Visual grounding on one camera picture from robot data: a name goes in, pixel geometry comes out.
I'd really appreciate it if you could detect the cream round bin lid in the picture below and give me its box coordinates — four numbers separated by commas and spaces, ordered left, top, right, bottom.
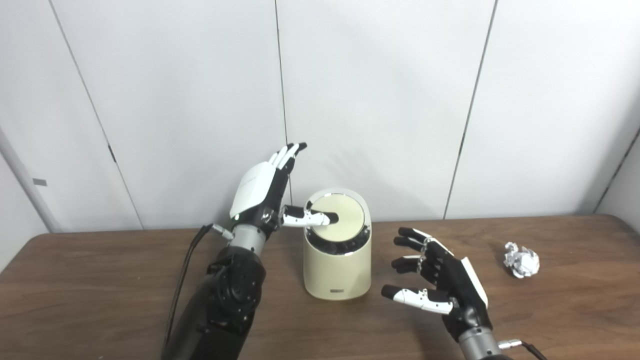
306, 194, 366, 242

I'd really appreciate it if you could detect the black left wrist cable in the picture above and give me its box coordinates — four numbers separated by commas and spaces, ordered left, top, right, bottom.
162, 223, 236, 351

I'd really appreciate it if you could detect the cream-colored round bin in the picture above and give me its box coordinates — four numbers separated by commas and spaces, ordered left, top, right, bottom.
302, 188, 372, 301

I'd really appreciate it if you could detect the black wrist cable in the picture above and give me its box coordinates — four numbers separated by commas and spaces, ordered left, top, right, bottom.
162, 223, 236, 351
497, 338, 549, 360

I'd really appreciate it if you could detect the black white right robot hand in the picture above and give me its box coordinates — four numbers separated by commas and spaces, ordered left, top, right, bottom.
381, 227, 493, 344

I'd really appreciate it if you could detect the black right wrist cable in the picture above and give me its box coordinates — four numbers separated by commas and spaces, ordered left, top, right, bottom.
497, 338, 549, 360

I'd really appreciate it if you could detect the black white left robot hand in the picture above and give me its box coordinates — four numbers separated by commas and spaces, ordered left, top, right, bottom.
229, 142, 339, 237

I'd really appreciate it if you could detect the white paper ball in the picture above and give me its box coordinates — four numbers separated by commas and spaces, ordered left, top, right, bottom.
503, 242, 541, 279

